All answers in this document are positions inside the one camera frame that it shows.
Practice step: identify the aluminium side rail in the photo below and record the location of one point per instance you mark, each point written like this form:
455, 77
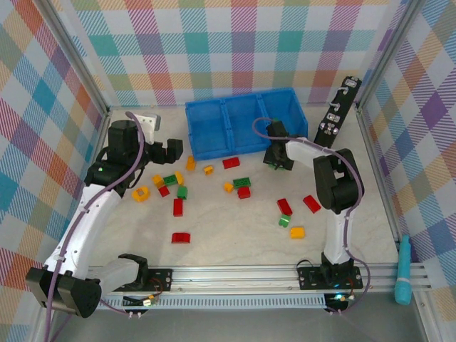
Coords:
377, 178
101, 132

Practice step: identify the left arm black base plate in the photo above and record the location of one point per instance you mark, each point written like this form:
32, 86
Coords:
162, 279

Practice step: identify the small red lego brick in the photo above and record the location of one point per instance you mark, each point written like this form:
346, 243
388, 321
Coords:
164, 191

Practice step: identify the long red lego brick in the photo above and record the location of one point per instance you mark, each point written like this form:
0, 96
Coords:
178, 207

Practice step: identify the red arch lego brick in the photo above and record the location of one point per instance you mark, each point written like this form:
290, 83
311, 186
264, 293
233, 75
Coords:
181, 237

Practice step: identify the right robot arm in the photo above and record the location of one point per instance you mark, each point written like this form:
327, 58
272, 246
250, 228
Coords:
336, 235

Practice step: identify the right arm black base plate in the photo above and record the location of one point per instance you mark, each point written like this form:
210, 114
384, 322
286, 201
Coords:
310, 278

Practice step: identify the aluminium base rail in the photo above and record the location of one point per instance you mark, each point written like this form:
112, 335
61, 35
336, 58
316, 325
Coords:
231, 278

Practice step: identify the black tool holder strip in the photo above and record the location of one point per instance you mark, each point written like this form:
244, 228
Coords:
338, 107

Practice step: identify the aluminium frame post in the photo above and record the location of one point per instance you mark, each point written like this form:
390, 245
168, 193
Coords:
76, 58
388, 57

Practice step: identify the teal marker pen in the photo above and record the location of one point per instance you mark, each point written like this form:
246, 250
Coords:
403, 278

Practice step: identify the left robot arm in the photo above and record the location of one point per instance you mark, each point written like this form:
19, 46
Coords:
82, 228

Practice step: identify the green lego brick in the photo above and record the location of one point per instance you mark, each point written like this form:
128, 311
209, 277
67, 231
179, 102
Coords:
170, 180
277, 166
284, 220
242, 182
182, 192

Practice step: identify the yellow power connector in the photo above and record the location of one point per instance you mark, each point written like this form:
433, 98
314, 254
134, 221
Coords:
149, 301
341, 298

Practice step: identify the blue three-compartment bin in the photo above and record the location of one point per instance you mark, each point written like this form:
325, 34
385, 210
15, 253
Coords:
210, 124

